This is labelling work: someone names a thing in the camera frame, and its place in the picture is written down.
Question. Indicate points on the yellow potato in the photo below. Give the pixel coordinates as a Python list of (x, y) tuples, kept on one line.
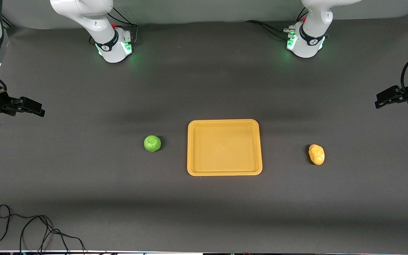
[(316, 154)]

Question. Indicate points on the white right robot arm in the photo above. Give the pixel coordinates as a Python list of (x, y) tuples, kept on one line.
[(83, 14)]

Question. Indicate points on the green translucent plastic bottle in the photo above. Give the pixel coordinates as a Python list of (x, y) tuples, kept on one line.
[(152, 143)]

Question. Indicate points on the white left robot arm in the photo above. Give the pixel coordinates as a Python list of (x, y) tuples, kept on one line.
[(312, 32)]

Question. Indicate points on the yellow plastic tray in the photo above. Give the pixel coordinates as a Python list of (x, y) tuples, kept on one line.
[(224, 147)]

